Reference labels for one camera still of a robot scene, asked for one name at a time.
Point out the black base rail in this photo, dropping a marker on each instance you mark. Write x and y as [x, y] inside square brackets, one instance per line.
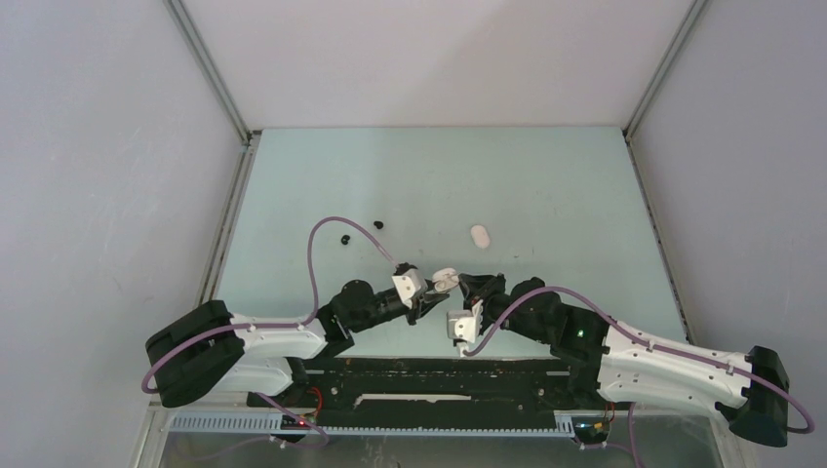
[441, 394]

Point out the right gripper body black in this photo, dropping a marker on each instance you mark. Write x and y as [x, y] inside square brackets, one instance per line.
[492, 298]

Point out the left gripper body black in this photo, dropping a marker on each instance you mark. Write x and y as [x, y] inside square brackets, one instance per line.
[415, 309]

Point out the white closed charging case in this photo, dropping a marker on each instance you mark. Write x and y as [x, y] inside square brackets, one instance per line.
[480, 236]

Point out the right aluminium frame post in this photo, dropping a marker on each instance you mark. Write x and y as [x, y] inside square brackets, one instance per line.
[678, 42]

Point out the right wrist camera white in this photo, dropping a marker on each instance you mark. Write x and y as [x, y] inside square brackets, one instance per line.
[464, 326]

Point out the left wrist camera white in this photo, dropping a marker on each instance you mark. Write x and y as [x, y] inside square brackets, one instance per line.
[410, 287]

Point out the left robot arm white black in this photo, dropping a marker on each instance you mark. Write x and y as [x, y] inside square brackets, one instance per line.
[211, 350]

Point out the white charging case with dot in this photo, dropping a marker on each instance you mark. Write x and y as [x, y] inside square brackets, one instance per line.
[445, 280]

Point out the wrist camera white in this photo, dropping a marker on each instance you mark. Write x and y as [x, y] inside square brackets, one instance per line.
[464, 326]
[410, 287]

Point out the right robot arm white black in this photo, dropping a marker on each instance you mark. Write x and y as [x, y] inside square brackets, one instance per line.
[612, 362]

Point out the aluminium frame post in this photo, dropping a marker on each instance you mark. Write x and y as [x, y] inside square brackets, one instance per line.
[678, 42]
[198, 48]

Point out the left aluminium frame post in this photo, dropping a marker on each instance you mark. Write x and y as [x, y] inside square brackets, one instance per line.
[198, 48]

